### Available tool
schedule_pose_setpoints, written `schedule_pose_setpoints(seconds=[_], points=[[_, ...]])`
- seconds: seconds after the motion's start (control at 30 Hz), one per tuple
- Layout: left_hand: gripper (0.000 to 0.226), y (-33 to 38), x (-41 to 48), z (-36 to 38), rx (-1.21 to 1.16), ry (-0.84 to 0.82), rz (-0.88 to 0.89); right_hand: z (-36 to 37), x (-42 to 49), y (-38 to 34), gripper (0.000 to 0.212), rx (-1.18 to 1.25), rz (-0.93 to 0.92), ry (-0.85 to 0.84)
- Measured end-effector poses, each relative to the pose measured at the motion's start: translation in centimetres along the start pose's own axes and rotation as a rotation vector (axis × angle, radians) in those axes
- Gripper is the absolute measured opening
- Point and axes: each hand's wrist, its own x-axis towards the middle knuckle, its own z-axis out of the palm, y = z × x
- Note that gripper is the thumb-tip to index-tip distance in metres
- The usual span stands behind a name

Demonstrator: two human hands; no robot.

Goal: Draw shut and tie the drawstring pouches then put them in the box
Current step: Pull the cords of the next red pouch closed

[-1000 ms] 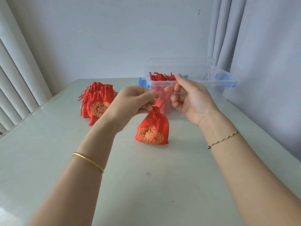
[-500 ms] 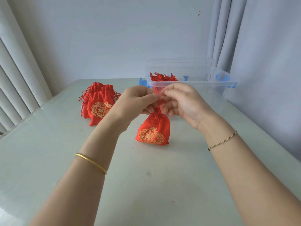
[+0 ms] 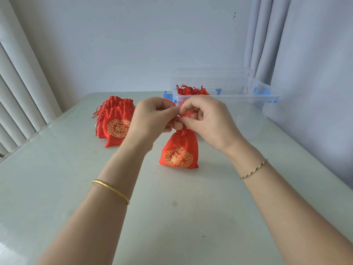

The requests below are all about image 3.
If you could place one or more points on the person's right forearm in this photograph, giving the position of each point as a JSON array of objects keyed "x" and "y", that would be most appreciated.
[{"x": 292, "y": 212}]

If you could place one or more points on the clear plastic storage box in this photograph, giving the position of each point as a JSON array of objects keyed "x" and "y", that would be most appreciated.
[{"x": 248, "y": 97}]

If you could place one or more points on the grey curtain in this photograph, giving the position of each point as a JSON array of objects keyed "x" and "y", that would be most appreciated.
[{"x": 317, "y": 38}]

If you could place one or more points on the person's left forearm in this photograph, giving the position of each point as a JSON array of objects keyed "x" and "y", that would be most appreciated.
[{"x": 88, "y": 231}]

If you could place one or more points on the white vertical blinds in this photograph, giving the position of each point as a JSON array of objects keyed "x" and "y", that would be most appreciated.
[{"x": 22, "y": 74}]

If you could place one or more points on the pile of red drawstring pouches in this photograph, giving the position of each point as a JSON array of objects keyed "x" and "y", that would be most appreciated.
[{"x": 115, "y": 129}]

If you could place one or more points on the person's left hand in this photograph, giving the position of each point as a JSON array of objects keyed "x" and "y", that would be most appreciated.
[{"x": 149, "y": 121}]

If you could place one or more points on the gold bangle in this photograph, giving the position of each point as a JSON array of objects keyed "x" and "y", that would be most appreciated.
[{"x": 111, "y": 189}]

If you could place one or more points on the person's right hand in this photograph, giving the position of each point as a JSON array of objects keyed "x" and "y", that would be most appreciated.
[{"x": 215, "y": 124}]

